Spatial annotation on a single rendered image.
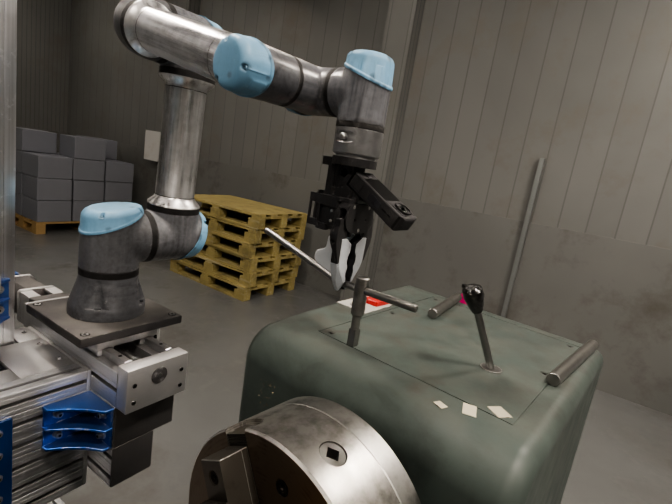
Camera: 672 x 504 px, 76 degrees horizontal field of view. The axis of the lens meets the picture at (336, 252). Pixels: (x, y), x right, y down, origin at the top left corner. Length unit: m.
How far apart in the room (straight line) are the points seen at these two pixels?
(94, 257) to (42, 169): 5.95
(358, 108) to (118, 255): 0.58
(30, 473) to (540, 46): 4.40
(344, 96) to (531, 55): 3.93
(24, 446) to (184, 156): 0.63
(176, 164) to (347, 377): 0.60
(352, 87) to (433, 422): 0.48
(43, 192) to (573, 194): 6.26
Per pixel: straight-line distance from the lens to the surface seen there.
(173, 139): 1.02
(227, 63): 0.64
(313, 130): 5.39
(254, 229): 4.46
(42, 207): 6.99
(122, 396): 0.95
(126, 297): 1.01
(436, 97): 4.71
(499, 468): 0.59
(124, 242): 0.98
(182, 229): 1.04
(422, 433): 0.61
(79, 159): 7.10
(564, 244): 4.31
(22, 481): 1.09
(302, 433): 0.55
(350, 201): 0.66
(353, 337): 0.71
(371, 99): 0.67
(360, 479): 0.54
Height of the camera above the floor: 1.55
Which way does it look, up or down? 12 degrees down
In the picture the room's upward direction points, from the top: 9 degrees clockwise
